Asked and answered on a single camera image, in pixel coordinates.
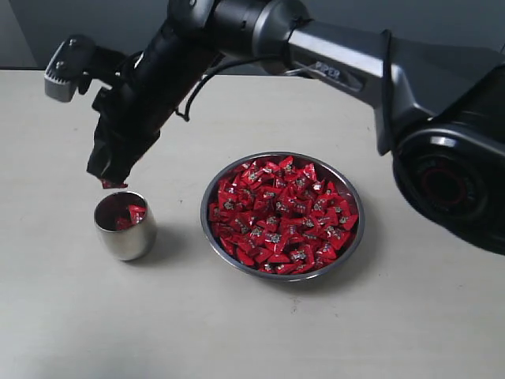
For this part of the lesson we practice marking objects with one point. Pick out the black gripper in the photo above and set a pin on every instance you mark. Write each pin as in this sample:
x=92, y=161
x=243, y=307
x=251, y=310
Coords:
x=135, y=110

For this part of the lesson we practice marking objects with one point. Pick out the red wrapper piece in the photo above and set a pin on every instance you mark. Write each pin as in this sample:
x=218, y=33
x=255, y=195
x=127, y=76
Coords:
x=108, y=185

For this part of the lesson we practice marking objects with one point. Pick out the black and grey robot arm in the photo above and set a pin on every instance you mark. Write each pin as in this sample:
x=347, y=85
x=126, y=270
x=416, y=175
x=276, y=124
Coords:
x=439, y=110

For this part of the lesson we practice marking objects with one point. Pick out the stainless steel cup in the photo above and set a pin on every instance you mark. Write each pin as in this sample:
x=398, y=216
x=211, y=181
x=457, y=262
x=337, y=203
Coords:
x=131, y=244

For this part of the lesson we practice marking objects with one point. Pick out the stainless steel bowl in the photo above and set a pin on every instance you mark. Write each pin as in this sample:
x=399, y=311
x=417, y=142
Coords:
x=351, y=185

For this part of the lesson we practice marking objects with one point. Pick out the pile of red wrapped candies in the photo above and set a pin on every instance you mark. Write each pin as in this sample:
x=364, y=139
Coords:
x=282, y=217

